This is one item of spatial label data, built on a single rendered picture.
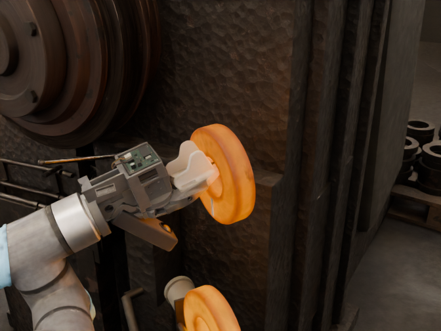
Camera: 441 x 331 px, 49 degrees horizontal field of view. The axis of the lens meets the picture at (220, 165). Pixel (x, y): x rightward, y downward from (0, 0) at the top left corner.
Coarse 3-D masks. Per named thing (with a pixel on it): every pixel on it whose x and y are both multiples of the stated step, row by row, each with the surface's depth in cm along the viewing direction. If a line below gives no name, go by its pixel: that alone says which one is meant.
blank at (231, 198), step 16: (208, 128) 72; (224, 128) 71; (208, 144) 72; (224, 144) 68; (240, 144) 69; (224, 160) 68; (240, 160) 68; (224, 176) 70; (240, 176) 68; (208, 192) 77; (224, 192) 71; (240, 192) 68; (208, 208) 78; (224, 208) 73; (240, 208) 70; (224, 224) 75
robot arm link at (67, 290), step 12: (60, 276) 66; (72, 276) 68; (48, 288) 65; (60, 288) 66; (72, 288) 67; (84, 288) 72; (36, 300) 66; (48, 300) 65; (60, 300) 64; (72, 300) 65; (84, 300) 67; (36, 312) 64
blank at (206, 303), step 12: (204, 288) 78; (192, 300) 79; (204, 300) 75; (216, 300) 75; (192, 312) 80; (204, 312) 76; (216, 312) 73; (228, 312) 73; (192, 324) 81; (204, 324) 82; (216, 324) 72; (228, 324) 72
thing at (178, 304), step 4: (176, 300) 84; (180, 300) 84; (176, 304) 84; (180, 304) 84; (176, 308) 84; (180, 308) 84; (176, 312) 84; (180, 312) 85; (176, 316) 84; (180, 316) 85; (176, 320) 85; (180, 320) 85; (184, 320) 86; (176, 324) 85; (184, 324) 86
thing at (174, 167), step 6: (186, 144) 71; (192, 144) 72; (180, 150) 72; (186, 150) 72; (192, 150) 72; (180, 156) 72; (186, 156) 72; (174, 162) 72; (180, 162) 72; (186, 162) 73; (168, 168) 72; (174, 168) 72; (180, 168) 73; (174, 174) 73
